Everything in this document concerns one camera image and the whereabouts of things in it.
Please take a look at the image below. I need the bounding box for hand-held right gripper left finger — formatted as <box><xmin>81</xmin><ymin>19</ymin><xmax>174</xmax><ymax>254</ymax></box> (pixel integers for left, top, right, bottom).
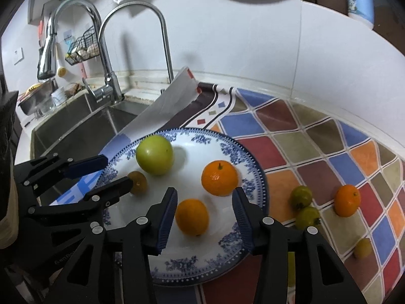
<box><xmin>43</xmin><ymin>187</ymin><xmax>178</xmax><ymax>304</ymax></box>

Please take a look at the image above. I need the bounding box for stainless steel bowl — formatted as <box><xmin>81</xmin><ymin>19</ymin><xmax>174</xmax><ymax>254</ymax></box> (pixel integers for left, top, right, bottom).
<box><xmin>18</xmin><ymin>81</ymin><xmax>57</xmax><ymax>116</ymax></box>

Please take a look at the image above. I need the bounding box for chrome pull-down faucet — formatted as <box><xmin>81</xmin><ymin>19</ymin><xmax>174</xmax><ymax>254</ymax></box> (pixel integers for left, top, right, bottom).
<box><xmin>37</xmin><ymin>0</ymin><xmax>125</xmax><ymax>104</ymax></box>

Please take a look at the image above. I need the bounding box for stainless steel sink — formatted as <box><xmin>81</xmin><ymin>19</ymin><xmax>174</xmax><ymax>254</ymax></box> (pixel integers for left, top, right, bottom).
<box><xmin>30</xmin><ymin>92</ymin><xmax>159</xmax><ymax>197</ymax></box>

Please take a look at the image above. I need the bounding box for white plastic sheet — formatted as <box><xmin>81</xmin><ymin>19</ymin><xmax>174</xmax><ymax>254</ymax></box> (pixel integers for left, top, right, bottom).
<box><xmin>52</xmin><ymin>66</ymin><xmax>203</xmax><ymax>206</ymax></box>

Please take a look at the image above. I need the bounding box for white cup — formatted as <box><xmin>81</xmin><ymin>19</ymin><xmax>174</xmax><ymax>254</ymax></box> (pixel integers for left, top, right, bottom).
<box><xmin>51</xmin><ymin>87</ymin><xmax>67</xmax><ymax>106</ymax></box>

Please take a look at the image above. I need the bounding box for yellow dish brush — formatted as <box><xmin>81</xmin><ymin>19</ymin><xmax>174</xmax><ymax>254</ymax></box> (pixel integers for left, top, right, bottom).
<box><xmin>55</xmin><ymin>43</ymin><xmax>67</xmax><ymax>78</ymax></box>

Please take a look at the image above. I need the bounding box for colourful checkered mat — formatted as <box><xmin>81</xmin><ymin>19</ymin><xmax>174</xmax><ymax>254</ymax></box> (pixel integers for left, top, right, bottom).
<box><xmin>152</xmin><ymin>82</ymin><xmax>405</xmax><ymax>304</ymax></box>

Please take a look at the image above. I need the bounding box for small green fruit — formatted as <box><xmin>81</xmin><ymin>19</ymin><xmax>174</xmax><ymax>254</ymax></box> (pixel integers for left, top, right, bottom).
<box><xmin>353</xmin><ymin>238</ymin><xmax>373</xmax><ymax>259</ymax></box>
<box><xmin>295</xmin><ymin>206</ymin><xmax>321</xmax><ymax>230</ymax></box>
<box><xmin>127</xmin><ymin>171</ymin><xmax>148</xmax><ymax>196</ymax></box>
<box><xmin>290</xmin><ymin>185</ymin><xmax>313</xmax><ymax>210</ymax></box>

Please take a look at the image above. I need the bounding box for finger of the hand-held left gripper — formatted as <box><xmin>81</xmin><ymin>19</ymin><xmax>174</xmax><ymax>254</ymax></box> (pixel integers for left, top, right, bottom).
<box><xmin>14</xmin><ymin>154</ymin><xmax>109</xmax><ymax>197</ymax></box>
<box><xmin>27</xmin><ymin>177</ymin><xmax>133</xmax><ymax>229</ymax></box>

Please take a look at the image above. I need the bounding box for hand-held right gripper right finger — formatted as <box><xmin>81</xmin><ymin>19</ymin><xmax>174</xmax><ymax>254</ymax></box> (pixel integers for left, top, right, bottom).
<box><xmin>232</xmin><ymin>187</ymin><xmax>368</xmax><ymax>304</ymax></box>

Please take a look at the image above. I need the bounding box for blue pump bottle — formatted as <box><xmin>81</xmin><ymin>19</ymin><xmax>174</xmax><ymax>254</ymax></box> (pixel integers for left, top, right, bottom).
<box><xmin>343</xmin><ymin>0</ymin><xmax>375</xmax><ymax>30</ymax></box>

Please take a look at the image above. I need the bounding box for black wire basket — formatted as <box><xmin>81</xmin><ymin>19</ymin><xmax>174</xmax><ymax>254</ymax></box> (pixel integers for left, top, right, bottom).
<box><xmin>65</xmin><ymin>25</ymin><xmax>100</xmax><ymax>65</ymax></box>

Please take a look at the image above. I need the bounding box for thin gooseneck faucet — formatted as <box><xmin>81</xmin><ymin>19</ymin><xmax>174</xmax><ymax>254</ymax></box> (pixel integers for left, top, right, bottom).
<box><xmin>97</xmin><ymin>2</ymin><xmax>175</xmax><ymax>84</ymax></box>

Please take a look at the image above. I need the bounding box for large green fruit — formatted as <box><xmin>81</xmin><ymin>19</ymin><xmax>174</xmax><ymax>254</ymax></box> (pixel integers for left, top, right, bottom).
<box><xmin>136</xmin><ymin>135</ymin><xmax>175</xmax><ymax>176</ymax></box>

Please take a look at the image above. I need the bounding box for orange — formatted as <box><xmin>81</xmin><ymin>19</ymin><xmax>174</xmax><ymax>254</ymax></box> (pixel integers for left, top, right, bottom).
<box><xmin>201</xmin><ymin>160</ymin><xmax>239</xmax><ymax>197</ymax></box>
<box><xmin>175</xmin><ymin>199</ymin><xmax>210</xmax><ymax>237</ymax></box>
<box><xmin>334</xmin><ymin>184</ymin><xmax>362</xmax><ymax>218</ymax></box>

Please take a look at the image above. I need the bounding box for blue patterned white plate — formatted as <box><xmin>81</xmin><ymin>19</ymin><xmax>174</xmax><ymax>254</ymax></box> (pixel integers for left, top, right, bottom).
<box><xmin>95</xmin><ymin>127</ymin><xmax>269</xmax><ymax>287</ymax></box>

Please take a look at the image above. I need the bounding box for clear glass cup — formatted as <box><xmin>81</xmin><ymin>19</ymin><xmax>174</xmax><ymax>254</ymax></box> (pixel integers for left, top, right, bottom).
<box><xmin>39</xmin><ymin>97</ymin><xmax>56</xmax><ymax>116</ymax></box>

